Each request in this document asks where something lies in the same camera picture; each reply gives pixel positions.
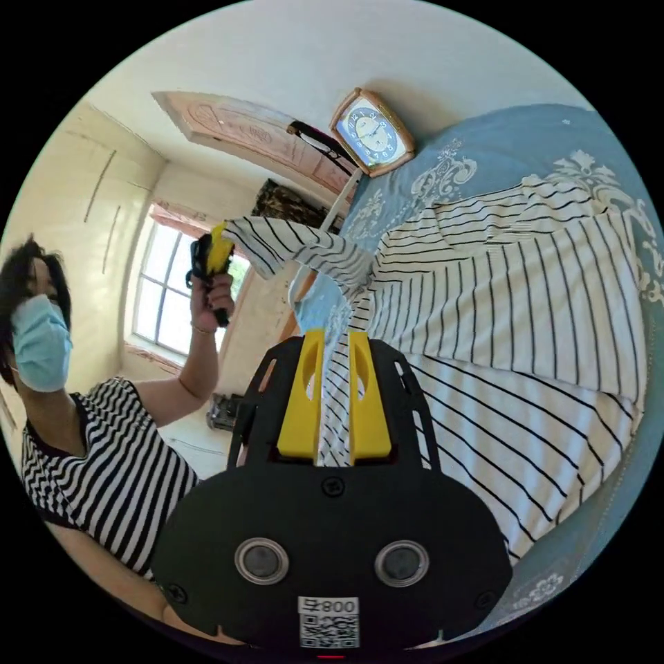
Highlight person's body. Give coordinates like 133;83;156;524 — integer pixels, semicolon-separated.
0;233;204;578

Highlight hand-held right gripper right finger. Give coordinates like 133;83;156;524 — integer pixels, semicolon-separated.
348;331;393;466

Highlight window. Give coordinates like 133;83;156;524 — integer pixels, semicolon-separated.
130;202;251;356

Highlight person's left forearm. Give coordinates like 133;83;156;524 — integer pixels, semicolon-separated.
176;324;219;401

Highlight person's left hand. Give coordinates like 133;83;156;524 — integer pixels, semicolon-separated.
190;270;235;334

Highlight person's right forearm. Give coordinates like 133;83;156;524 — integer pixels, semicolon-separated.
45;521;180;626

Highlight gold-framed wall clock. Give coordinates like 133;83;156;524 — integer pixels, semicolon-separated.
330;86;416;179

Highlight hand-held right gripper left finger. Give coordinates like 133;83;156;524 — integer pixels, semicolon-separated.
276;329;326;463

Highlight white black-striped short-sleeve shirt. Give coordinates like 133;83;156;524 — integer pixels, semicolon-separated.
225;175;650;567

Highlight carved wooden door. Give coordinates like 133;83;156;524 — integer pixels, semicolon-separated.
151;91;360;199

